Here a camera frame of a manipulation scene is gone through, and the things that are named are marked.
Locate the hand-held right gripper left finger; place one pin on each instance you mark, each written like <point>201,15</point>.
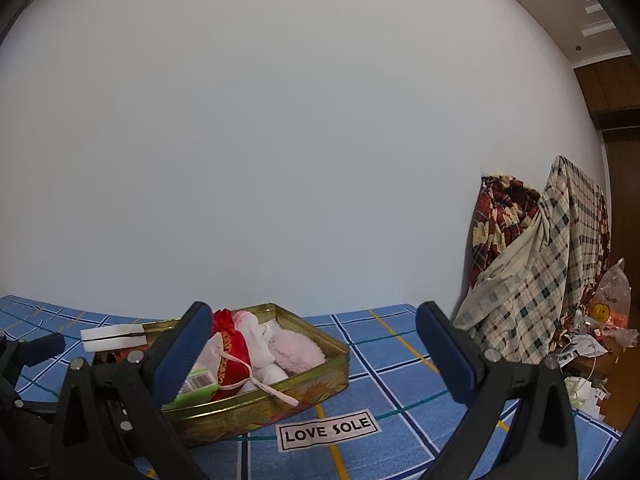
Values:
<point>182,345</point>

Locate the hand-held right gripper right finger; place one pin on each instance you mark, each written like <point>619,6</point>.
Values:
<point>442,350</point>

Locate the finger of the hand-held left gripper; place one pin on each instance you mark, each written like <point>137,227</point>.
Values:
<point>42,349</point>

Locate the green tissue packet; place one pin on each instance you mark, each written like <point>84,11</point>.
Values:
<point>197,385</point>

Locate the pink baby cap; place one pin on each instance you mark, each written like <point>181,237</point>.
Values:
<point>235,360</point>

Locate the white pad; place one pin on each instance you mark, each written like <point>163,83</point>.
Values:
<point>107,338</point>

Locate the white towel with pink stitching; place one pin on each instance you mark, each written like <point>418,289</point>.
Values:
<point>257,340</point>

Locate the pink fluffy cloth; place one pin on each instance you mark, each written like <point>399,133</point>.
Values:
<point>300,352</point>

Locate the gold metal tin box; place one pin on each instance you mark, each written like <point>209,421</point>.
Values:
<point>300,390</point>

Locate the blue plaid bed sheet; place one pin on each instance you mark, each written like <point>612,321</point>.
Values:
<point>395,370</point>

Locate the beige plaid cloth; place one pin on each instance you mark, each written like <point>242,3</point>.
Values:
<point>550,270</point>

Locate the red floral pillow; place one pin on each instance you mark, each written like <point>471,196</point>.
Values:
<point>500,220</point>

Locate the clear plastic bag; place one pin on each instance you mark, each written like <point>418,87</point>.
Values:
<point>612,295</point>

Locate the wooden wardrobe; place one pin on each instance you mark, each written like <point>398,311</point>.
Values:
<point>615,135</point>

